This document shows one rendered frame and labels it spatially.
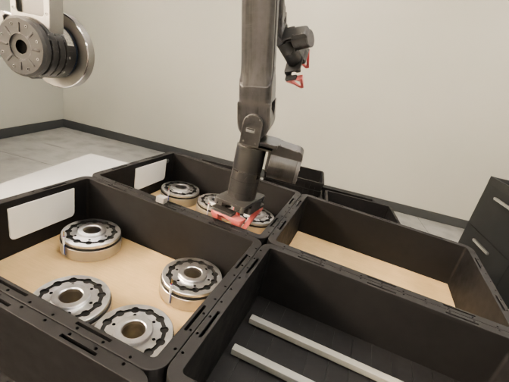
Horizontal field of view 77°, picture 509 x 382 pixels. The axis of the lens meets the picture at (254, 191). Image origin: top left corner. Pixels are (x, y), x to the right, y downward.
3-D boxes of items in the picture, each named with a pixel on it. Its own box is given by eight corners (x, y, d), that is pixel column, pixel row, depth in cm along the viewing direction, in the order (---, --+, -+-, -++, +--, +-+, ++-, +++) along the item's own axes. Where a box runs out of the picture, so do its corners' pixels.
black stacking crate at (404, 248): (252, 295, 61) (265, 243, 56) (291, 233, 87) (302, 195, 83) (485, 395, 50) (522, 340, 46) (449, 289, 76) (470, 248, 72)
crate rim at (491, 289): (262, 252, 57) (265, 240, 56) (300, 201, 84) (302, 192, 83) (517, 351, 46) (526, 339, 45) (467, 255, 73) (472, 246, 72)
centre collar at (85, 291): (41, 302, 43) (41, 298, 43) (73, 282, 47) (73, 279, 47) (68, 317, 42) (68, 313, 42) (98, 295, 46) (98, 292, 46)
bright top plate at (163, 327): (71, 339, 39) (71, 335, 39) (135, 296, 48) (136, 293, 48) (129, 386, 35) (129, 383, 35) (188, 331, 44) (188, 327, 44)
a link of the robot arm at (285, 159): (254, 103, 62) (244, 112, 54) (313, 117, 61) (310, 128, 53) (244, 160, 67) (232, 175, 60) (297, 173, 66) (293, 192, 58)
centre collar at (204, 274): (171, 275, 53) (172, 272, 53) (190, 262, 57) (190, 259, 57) (195, 289, 51) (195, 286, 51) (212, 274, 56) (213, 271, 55)
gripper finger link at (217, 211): (249, 242, 68) (259, 201, 65) (232, 255, 62) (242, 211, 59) (222, 230, 70) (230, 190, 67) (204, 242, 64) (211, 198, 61)
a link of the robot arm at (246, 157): (242, 134, 63) (235, 139, 58) (276, 142, 63) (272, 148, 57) (235, 167, 66) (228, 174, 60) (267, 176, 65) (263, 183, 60)
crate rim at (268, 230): (87, 184, 68) (88, 174, 67) (170, 158, 94) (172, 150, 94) (262, 252, 57) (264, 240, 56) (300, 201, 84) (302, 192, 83)
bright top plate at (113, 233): (48, 233, 58) (48, 230, 58) (97, 216, 66) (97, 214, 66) (85, 256, 54) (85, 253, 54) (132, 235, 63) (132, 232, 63)
